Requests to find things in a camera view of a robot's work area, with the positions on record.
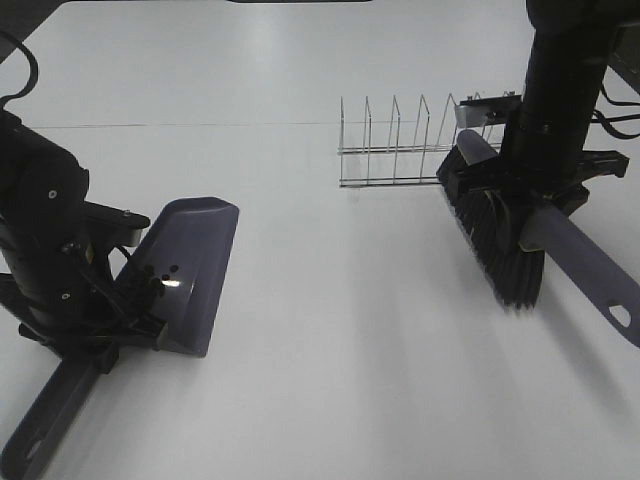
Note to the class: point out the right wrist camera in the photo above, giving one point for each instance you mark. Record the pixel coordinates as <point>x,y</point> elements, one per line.
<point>484,112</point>

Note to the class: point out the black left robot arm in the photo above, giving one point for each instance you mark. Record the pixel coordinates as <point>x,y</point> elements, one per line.
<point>56,245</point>

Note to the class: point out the metal wire rack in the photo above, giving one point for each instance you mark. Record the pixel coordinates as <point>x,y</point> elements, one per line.
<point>400,150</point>

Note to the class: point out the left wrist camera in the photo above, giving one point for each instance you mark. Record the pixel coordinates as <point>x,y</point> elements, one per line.
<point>112,226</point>

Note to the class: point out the pile of coffee beans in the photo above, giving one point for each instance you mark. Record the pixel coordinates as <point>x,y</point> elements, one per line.
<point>162,275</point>

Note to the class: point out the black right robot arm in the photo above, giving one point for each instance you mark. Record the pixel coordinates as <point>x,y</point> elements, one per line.
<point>542,151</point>

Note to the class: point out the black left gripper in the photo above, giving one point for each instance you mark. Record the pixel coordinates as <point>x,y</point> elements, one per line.
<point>126,320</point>

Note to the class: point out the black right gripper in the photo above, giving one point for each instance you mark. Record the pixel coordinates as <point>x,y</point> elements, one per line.
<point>514,185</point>

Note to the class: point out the purple plastic dustpan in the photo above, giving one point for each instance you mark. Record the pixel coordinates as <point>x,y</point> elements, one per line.
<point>191,239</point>

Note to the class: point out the purple brush with black bristles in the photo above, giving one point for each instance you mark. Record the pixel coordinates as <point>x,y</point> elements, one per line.
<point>512,247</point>

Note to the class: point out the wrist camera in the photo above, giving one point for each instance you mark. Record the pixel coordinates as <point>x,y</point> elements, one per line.
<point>484,112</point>
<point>112,226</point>

